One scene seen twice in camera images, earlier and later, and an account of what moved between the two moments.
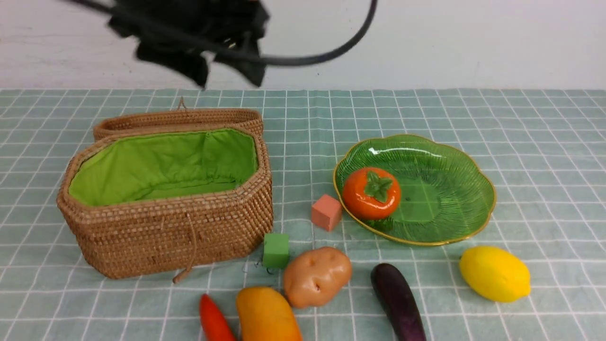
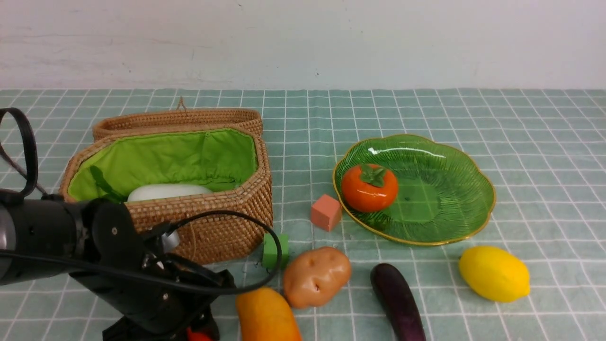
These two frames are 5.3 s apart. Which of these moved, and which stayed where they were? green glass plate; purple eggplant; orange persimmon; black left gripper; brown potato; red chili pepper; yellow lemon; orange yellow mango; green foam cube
Moved: black left gripper; red chili pepper; orange persimmon
Stayed: yellow lemon; green glass plate; brown potato; purple eggplant; green foam cube; orange yellow mango
